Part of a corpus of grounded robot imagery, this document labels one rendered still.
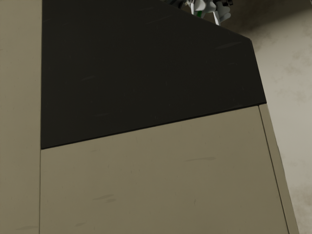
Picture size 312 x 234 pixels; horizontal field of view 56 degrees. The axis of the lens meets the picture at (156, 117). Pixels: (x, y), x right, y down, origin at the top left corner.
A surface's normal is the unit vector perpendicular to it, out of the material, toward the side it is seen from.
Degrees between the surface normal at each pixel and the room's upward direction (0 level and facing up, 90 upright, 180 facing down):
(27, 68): 90
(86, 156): 90
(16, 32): 90
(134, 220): 90
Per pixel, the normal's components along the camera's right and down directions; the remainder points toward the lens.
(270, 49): -0.46, -0.23
